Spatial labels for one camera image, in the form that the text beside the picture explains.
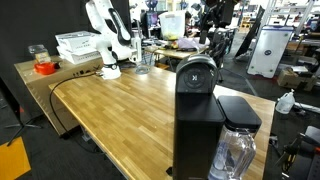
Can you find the brown cardboard box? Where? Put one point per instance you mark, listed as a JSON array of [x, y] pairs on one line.
[[293, 79]]

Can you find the black clamp with orange tip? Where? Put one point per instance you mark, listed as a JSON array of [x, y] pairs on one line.
[[293, 150]]

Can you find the grey black coffee machine lid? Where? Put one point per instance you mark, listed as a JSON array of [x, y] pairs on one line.
[[195, 75]]

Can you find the light wooden cabinet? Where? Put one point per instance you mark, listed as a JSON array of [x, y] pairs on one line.
[[36, 93]]

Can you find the red round object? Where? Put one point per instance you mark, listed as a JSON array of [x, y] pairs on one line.
[[45, 68]]

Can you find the black coffee machine body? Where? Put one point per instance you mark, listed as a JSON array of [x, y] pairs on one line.
[[196, 133]]

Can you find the white rolling panel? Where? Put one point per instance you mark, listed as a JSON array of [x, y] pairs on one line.
[[270, 51]]

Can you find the black office chair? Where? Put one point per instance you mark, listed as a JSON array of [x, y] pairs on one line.
[[216, 50]]

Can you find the translucent plastic storage bin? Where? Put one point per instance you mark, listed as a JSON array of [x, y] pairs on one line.
[[172, 25]]

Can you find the small clear round dish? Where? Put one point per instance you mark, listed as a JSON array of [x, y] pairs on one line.
[[142, 69]]

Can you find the orange floor mat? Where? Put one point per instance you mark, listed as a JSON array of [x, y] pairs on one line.
[[13, 160]]

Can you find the black leaning panel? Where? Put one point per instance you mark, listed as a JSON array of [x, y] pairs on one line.
[[250, 33]]

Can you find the black water tank lid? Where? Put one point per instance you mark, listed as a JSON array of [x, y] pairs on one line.
[[238, 113]]

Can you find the clear plastic water tank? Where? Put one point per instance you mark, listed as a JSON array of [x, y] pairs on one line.
[[233, 156]]

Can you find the pale purple bag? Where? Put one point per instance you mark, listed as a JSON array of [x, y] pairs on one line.
[[191, 43]]

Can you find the wooden background table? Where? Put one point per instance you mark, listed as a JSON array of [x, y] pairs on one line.
[[176, 53]]

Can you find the white flat cardboard box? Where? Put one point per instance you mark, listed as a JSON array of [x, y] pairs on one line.
[[80, 56], [76, 40]]

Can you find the white plastic jug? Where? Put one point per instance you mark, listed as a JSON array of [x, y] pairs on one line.
[[285, 104]]

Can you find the black tripod stand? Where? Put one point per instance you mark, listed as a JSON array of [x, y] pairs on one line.
[[21, 128]]

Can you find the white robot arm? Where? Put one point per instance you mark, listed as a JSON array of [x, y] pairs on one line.
[[106, 36]]

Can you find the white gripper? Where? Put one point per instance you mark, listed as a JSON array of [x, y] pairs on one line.
[[136, 50]]

